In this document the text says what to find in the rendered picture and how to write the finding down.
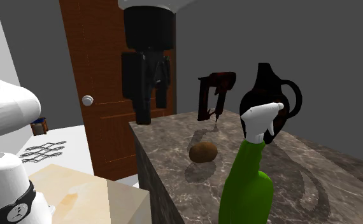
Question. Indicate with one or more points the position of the black jug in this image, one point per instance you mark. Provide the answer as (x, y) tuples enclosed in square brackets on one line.
[(267, 83)]

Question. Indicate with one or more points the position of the brown potato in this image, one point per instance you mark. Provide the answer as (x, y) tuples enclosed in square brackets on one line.
[(203, 152)]

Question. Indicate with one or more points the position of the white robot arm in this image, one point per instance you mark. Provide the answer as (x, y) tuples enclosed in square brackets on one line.
[(7, 107)]

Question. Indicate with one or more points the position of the brown wooden door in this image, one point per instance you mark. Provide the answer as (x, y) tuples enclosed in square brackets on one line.
[(100, 62)]

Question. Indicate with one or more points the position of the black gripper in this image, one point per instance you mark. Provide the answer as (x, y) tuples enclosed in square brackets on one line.
[(149, 28)]

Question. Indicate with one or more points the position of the green spray bottle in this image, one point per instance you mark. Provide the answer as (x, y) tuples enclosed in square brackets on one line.
[(246, 189)]

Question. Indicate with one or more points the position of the small brown box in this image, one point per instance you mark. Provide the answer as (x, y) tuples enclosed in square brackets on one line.
[(39, 127)]

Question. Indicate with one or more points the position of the beige robot stand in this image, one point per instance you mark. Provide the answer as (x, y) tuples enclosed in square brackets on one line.
[(85, 198)]

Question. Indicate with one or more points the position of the white table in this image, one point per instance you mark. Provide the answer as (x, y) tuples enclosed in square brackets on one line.
[(76, 149)]

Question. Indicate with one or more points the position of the dark red nail gun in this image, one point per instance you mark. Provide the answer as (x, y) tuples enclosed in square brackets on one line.
[(220, 85)]

